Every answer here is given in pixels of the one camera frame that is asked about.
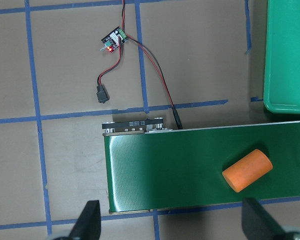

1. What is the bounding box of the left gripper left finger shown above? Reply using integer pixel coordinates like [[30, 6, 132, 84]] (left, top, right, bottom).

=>
[[69, 200, 101, 240]]

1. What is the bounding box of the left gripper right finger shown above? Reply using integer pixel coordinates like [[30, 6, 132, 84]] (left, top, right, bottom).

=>
[[241, 197, 294, 240]]

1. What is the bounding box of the green conveyor belt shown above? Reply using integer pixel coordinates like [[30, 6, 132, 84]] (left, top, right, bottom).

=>
[[104, 121, 300, 213]]

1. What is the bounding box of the green plastic tray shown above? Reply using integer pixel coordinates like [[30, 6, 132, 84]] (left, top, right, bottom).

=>
[[263, 0, 300, 114]]

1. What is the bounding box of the small controller circuit board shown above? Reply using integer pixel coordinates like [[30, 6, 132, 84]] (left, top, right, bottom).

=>
[[100, 26, 129, 53]]

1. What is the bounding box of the red black wire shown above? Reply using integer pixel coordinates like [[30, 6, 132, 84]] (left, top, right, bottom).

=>
[[96, 0, 183, 130]]

